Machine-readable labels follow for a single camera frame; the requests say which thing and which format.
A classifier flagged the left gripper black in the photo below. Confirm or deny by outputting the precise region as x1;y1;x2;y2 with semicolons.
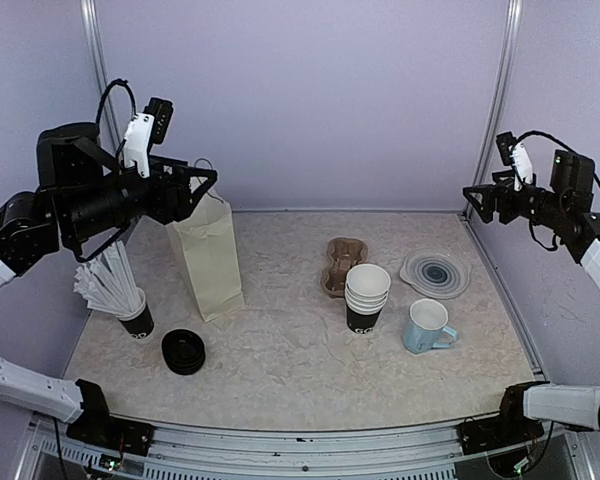
61;153;216;242

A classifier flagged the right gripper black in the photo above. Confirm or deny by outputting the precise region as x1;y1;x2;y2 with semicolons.
465;168;570;228

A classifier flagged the stack of paper cups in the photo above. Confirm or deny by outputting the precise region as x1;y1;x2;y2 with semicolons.
345;264;391;334

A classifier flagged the stack of black lids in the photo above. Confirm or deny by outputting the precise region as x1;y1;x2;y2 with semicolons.
161;329;206;376

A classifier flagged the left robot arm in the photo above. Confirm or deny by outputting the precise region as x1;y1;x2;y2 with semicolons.
0;122;217;445

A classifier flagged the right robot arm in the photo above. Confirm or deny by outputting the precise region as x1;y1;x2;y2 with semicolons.
463;147;600;444

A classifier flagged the beige paper bag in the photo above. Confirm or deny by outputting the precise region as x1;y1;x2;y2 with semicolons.
166;188;244;322

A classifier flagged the grey swirl silicone lid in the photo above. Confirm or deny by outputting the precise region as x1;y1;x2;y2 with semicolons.
399;248;471;300

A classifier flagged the light blue ceramic mug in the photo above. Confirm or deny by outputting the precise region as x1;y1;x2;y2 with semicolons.
402;298;458;354

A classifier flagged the bundle of white straws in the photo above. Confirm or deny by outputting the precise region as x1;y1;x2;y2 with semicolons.
73;241;146;319

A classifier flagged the brown pulp cup carrier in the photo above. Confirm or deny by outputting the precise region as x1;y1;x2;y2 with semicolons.
320;237;368;298

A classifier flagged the black cup holding straws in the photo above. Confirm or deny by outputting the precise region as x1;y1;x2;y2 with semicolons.
118;301;154;340

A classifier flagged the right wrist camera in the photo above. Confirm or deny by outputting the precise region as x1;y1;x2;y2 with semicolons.
496;132;535;191

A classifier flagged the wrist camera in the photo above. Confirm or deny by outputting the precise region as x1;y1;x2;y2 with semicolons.
122;97;174;179
496;132;535;191

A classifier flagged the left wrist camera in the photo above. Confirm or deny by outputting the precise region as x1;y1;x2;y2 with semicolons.
122;97;174;179

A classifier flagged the right aluminium corner post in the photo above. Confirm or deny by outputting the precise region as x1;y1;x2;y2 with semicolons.
467;0;524;219

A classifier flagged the aluminium corner post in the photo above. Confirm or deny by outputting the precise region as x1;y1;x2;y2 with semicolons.
79;0;123;151
467;0;524;219

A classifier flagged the left aluminium corner post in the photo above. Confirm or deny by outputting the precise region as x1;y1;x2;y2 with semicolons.
79;0;123;151

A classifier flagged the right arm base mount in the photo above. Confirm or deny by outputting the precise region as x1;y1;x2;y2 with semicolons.
457;381;547;455

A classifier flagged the aluminium front rail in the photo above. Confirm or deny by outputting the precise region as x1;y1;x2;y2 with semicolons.
8;414;600;479

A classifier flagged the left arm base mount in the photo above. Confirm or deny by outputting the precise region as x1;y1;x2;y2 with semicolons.
66;379;155;457

